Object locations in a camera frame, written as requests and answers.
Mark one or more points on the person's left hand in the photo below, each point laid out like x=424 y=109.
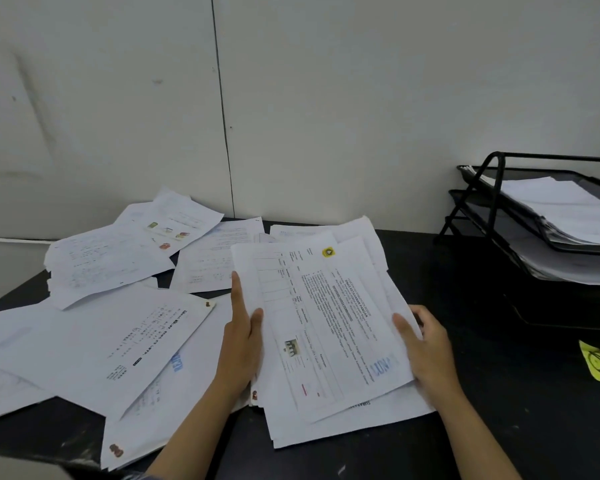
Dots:
x=237 y=349

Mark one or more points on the person's right hand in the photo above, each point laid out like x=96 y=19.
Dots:
x=430 y=359

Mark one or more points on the person's left thumb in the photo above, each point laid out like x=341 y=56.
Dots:
x=256 y=327

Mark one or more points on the person's right thumb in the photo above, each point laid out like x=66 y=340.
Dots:
x=403 y=330

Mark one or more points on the white sheet with yellow emblem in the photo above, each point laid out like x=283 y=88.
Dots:
x=325 y=314

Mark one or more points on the bundle of white printed sheets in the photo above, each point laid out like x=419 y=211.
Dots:
x=360 y=424

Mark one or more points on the person's right forearm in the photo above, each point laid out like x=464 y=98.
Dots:
x=472 y=439

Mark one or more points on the person's left forearm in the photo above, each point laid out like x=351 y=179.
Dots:
x=200 y=434

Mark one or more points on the white sheet with faint table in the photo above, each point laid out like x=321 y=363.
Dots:
x=207 y=267

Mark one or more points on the white sheet with blue stamp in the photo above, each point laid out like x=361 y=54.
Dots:
x=180 y=399

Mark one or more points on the white sheet with coloured pictures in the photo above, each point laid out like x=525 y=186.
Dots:
x=180 y=214

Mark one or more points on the crumpled white handwritten sheet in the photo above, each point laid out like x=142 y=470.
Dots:
x=105 y=264

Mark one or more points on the white papers under tray shelf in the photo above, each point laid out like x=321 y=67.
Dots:
x=565 y=264

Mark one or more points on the large white sheet black print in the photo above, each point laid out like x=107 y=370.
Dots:
x=80 y=344

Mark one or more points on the yellow paper note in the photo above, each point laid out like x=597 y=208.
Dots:
x=597 y=367

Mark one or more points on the stack of white tray papers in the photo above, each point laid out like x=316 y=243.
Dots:
x=570 y=209

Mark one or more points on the blank white paper sheet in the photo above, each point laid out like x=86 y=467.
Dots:
x=2 y=394

